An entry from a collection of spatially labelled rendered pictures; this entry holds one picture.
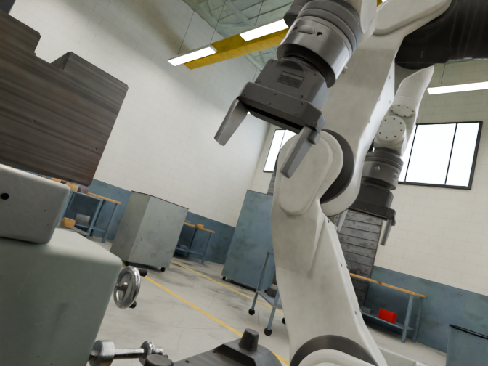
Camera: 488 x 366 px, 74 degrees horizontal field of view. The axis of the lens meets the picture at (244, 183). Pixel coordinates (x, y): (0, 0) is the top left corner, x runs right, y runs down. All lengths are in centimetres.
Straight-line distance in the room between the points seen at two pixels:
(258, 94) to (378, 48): 30
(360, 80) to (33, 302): 74
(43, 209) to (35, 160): 48
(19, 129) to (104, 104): 5
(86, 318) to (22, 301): 13
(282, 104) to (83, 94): 23
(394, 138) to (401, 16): 27
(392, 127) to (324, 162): 33
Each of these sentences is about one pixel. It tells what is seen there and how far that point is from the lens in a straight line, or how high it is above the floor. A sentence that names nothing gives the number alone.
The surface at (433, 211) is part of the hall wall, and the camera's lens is 793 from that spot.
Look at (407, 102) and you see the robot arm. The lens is 91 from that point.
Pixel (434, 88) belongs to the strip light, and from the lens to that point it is 669.
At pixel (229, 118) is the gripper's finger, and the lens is 44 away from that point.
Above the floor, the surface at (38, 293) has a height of 64.
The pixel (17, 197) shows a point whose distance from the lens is 70.
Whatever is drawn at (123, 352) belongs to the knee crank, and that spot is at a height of 51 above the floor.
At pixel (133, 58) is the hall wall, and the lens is 844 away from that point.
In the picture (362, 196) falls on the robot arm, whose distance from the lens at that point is 83.
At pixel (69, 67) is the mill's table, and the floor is 92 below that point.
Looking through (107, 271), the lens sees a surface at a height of 70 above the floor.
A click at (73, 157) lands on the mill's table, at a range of 25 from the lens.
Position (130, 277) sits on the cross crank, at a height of 66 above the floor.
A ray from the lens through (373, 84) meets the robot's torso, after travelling 65.
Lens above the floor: 84
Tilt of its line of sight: 10 degrees up
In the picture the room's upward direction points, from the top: 17 degrees clockwise
